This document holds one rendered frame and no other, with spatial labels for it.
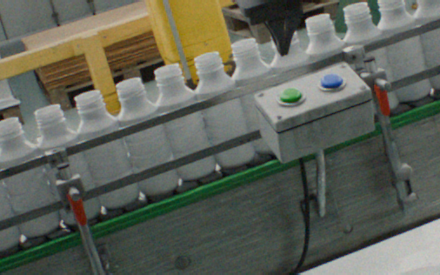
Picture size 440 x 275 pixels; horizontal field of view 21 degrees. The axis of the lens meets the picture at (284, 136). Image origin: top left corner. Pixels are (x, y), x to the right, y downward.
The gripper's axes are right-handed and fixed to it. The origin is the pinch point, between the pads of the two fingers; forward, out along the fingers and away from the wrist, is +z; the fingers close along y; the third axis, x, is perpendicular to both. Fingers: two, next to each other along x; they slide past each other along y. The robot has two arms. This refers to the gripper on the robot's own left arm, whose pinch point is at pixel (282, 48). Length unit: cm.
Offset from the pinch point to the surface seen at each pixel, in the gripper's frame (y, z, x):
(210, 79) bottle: 6.3, 10.7, -14.7
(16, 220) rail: 38.3, 19.2, -9.8
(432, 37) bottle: -28.1, 14.9, -12.6
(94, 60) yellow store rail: -39, 253, -439
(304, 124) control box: -0.2, 9.8, 4.1
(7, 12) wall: -17, 319, -650
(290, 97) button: 0.3, 6.9, 1.3
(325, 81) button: -5.2, 6.8, 0.4
